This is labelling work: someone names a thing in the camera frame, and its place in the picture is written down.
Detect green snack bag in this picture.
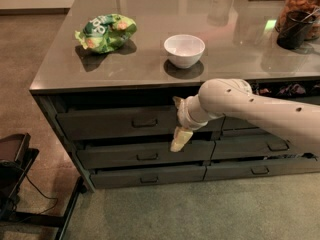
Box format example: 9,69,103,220
74,14,137,54

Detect glass jar of nuts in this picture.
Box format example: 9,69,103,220
275,0,320,32

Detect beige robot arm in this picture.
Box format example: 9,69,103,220
170,79,320,154

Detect black cup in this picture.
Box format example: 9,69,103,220
277,11,316,50

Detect white ceramic bowl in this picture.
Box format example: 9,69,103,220
164,34,205,69

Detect grey cabinet with counter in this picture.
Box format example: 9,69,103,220
30,0,320,190

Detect snack packets in drawer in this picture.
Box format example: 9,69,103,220
251,82,320,98

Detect black metal stand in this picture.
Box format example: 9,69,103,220
0,133,87,240

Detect black cable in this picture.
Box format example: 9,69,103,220
19,170,59,218

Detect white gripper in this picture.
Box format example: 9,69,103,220
170,96,207,152

